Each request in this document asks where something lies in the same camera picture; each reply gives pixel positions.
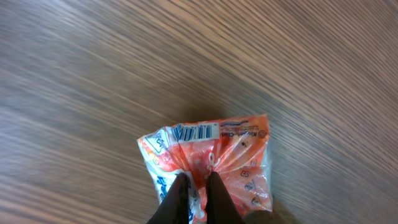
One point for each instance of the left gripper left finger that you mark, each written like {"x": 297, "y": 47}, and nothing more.
{"x": 174, "y": 208}

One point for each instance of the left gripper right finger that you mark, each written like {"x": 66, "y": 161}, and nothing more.
{"x": 220, "y": 208}

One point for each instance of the orange white snack packet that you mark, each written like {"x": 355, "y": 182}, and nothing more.
{"x": 235, "y": 148}

